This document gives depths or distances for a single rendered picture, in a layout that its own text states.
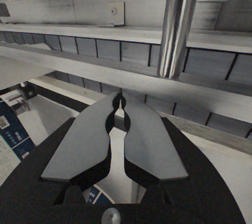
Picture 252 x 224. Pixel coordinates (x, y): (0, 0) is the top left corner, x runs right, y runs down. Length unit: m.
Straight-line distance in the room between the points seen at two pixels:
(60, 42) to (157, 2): 0.15
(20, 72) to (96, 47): 0.12
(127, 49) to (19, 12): 0.33
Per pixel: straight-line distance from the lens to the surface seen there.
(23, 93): 0.37
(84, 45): 0.21
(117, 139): 0.27
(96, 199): 0.56
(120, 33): 0.17
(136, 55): 0.16
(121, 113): 0.16
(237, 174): 0.32
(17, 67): 0.24
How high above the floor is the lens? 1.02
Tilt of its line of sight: 47 degrees down
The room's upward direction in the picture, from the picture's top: 133 degrees counter-clockwise
